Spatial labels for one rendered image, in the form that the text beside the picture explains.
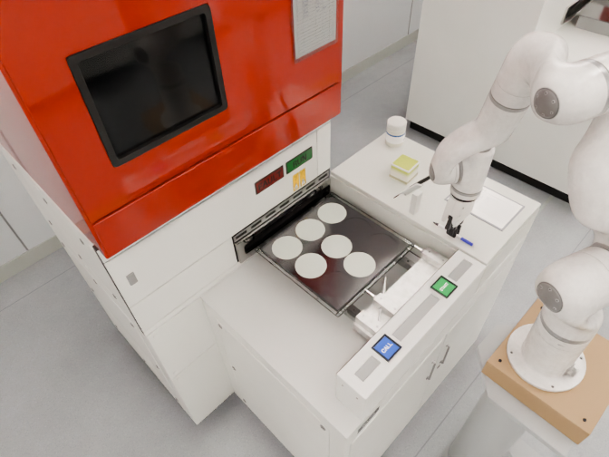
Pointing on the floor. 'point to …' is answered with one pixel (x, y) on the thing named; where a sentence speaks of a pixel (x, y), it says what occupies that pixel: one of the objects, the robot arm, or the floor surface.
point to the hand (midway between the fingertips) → (453, 228)
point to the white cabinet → (297, 429)
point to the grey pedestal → (502, 418)
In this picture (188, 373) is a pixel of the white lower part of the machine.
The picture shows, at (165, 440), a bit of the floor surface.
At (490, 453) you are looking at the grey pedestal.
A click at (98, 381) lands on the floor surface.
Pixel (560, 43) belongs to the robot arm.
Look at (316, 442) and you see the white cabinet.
